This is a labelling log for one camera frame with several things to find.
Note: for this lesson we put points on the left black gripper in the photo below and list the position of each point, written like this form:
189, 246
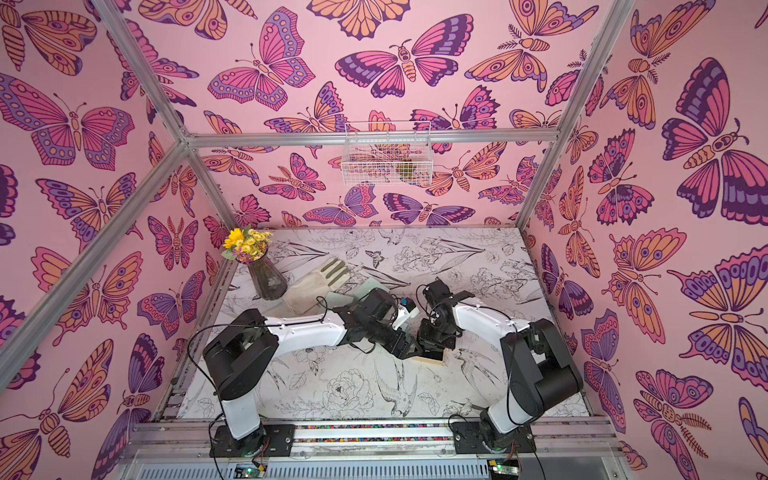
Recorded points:
400, 340

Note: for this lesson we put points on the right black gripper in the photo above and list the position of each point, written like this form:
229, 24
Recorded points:
429, 338

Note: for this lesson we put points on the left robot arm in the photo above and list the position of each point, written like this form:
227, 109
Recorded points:
240, 354

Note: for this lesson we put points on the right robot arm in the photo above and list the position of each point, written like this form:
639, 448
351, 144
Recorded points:
540, 370

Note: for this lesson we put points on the beige garden glove far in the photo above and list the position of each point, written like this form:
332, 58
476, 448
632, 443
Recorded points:
301, 297

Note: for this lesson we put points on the glass vase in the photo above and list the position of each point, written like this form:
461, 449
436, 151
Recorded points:
269, 282

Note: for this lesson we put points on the yellow flower bouquet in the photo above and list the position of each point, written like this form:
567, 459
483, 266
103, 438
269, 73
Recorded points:
246, 245

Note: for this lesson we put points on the green fruit in basket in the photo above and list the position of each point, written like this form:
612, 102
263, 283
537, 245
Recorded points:
408, 170

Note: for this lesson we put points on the white wire basket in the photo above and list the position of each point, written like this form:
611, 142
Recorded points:
372, 150

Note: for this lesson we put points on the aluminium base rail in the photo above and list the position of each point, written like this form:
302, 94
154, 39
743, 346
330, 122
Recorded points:
283, 439

